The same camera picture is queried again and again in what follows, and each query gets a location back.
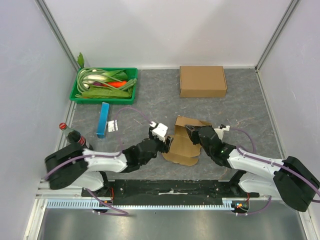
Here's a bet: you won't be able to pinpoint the aluminium frame post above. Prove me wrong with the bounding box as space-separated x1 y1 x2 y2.
35 0 79 71
254 0 300 73

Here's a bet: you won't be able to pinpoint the blue rectangular box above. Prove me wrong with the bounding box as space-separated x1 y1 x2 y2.
96 102 110 139

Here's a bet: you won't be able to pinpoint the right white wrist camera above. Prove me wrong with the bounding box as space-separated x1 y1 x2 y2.
214 124 230 140

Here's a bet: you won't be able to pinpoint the slotted cable duct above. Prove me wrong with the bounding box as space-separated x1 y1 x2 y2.
46 197 251 210

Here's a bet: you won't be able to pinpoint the small white plastic packet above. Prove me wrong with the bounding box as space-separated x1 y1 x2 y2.
107 120 118 133

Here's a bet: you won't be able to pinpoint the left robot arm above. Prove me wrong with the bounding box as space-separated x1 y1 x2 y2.
44 136 173 197

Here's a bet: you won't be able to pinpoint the orange toy carrot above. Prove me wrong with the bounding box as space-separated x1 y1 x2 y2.
107 81 127 88

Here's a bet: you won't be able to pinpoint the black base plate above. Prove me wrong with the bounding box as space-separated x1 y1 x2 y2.
94 179 260 206

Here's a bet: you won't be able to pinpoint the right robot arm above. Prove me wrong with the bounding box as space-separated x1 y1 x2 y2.
185 124 320 212

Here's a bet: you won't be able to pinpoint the purple cable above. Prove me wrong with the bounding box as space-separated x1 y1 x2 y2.
44 107 156 216
228 127 320 216

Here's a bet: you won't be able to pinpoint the dark soda bottle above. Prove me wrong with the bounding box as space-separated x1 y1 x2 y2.
58 122 94 151

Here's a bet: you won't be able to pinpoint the green lettuce leaf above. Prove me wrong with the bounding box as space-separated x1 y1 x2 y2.
79 88 132 99

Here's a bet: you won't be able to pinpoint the large cardboard box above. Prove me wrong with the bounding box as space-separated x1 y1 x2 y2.
179 66 228 98

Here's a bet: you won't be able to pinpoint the green asparagus bundle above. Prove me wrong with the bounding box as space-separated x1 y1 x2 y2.
118 78 137 91

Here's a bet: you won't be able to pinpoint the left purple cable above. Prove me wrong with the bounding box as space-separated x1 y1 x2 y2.
44 107 156 216

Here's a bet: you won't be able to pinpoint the green long beans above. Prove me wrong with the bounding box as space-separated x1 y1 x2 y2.
76 68 105 95

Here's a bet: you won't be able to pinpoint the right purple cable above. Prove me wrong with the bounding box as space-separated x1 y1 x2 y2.
228 127 320 216

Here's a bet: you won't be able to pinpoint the left aluminium frame post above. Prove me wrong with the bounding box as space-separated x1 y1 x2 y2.
35 0 79 71

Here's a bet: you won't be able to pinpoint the right aluminium frame post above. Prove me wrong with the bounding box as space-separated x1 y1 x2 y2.
254 0 300 73

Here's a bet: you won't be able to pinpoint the small cardboard box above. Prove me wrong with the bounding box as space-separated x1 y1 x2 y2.
162 115 211 167

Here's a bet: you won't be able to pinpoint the white toy radish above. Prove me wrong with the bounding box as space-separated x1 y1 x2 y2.
82 74 108 89

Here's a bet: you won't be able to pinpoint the green plastic tray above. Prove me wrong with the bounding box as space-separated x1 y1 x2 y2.
69 67 138 105

